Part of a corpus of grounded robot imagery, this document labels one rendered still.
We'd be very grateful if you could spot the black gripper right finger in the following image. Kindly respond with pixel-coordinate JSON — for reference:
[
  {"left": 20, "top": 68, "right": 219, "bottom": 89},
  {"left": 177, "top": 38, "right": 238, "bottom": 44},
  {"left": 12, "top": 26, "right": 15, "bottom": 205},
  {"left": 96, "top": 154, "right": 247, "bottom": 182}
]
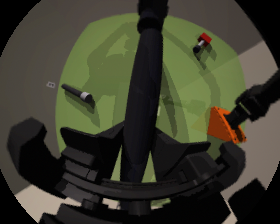
[{"left": 151, "top": 127, "right": 211, "bottom": 181}]

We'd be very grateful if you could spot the black cylindrical post with cap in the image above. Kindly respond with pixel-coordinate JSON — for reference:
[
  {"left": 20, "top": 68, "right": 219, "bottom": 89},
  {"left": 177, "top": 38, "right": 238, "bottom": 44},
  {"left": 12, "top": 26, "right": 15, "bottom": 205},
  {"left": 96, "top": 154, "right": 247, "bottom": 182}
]
[{"left": 139, "top": 0, "right": 168, "bottom": 10}]

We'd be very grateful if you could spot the black cylindrical pipe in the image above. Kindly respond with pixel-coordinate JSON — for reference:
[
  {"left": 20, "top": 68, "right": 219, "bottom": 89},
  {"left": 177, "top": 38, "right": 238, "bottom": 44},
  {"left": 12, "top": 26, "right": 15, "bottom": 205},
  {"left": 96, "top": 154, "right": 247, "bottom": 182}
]
[{"left": 120, "top": 28, "right": 164, "bottom": 183}]

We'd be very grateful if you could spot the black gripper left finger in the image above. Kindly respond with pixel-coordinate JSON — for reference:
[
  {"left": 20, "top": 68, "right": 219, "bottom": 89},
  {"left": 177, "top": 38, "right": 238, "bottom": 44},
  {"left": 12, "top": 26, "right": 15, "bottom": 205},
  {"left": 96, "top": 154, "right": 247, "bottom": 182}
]
[{"left": 60, "top": 121, "right": 124, "bottom": 180}]

